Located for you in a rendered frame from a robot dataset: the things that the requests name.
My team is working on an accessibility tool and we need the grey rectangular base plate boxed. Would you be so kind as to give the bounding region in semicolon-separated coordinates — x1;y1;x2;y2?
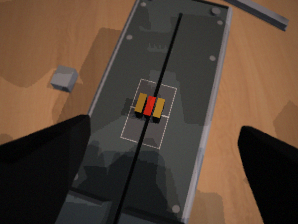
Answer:
55;0;234;224

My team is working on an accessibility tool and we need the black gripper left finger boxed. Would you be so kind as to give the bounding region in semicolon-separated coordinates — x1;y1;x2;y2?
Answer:
0;114;91;224

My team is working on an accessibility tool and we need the small grey cube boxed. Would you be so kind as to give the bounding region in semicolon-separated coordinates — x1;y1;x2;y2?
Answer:
50;64;78;92

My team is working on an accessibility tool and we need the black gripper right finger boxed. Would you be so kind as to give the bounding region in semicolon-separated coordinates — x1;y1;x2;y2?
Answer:
238;126;298;224

